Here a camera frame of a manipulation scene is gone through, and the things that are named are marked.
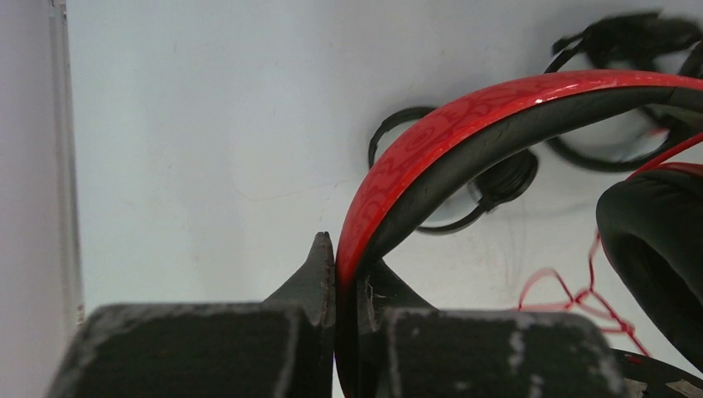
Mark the red headphones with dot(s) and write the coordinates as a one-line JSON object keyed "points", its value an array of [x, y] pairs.
{"points": [[451, 146]]}

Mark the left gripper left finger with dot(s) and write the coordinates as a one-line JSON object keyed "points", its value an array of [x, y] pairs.
{"points": [[279, 347]]}

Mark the small black headphones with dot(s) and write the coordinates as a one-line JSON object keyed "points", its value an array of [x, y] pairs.
{"points": [[500, 184]]}

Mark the aluminium frame rail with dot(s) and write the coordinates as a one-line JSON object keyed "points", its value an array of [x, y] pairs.
{"points": [[69, 231]]}

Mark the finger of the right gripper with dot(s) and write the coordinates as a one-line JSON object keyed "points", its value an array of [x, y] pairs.
{"points": [[646, 377]]}

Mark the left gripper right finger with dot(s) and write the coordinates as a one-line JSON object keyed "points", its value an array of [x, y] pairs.
{"points": [[408, 348]]}

